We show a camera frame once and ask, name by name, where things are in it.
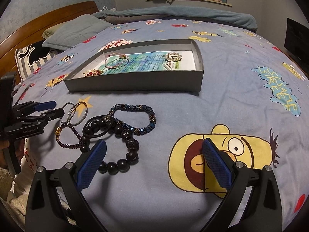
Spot dark red bead bracelet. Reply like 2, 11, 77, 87
55, 122, 84, 149

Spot silver hoop rings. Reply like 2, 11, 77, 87
60, 100, 89, 126

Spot large black bead bracelet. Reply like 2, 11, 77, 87
80, 119, 140, 175

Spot blue beaded bracelet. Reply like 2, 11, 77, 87
105, 104, 157, 136

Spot pink string bracelet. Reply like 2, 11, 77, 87
104, 52, 130, 69

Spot pearl bar hair clip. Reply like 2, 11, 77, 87
163, 62, 175, 71

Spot pearl ring brooch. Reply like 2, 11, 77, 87
165, 52, 182, 62

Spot striped black white pillow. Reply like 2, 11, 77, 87
14, 40, 59, 81

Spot wooden headboard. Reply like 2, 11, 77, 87
1, 1, 98, 76

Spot grey blue pillow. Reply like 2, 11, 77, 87
41, 14, 112, 51

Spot blue cartoon bed sheet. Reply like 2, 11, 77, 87
14, 20, 308, 231

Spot printed paper sheet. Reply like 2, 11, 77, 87
96, 50, 196, 75

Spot grey shallow cardboard box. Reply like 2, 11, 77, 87
65, 39, 204, 92

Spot black monitor screen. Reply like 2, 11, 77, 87
284, 18, 308, 65

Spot teal folded blanket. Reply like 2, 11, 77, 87
93, 5, 258, 32

